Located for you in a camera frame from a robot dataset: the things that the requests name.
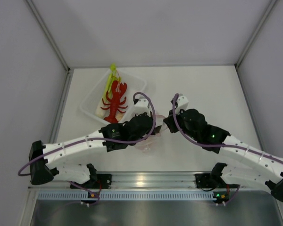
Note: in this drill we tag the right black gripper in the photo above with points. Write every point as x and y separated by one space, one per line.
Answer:
171 122

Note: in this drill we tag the clear zip top bag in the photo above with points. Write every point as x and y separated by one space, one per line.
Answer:
148 146

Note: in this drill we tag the red fake lobster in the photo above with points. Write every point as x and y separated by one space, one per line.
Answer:
115 103

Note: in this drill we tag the fake green leek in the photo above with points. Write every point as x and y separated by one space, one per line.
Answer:
113 76

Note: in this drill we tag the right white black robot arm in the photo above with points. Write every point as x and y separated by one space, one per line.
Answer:
264 171

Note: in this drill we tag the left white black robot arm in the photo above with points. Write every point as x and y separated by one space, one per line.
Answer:
63 161

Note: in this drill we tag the translucent white plastic basket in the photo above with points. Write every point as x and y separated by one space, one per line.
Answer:
134 83

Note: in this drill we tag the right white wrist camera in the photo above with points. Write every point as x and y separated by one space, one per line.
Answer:
181 103

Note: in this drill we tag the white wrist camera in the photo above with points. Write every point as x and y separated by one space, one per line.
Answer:
141 106
181 103

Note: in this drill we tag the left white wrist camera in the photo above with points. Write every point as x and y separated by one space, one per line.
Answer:
141 106

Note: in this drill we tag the aluminium rail base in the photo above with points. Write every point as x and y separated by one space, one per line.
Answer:
153 180

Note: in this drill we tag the left aluminium frame post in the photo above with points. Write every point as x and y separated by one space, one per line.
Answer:
40 21

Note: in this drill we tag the aluminium frame post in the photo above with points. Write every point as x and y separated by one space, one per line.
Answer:
256 31
40 21

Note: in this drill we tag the white slotted cable duct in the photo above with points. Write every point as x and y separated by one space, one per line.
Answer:
131 196

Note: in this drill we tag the right aluminium frame post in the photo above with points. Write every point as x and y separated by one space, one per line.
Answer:
256 31

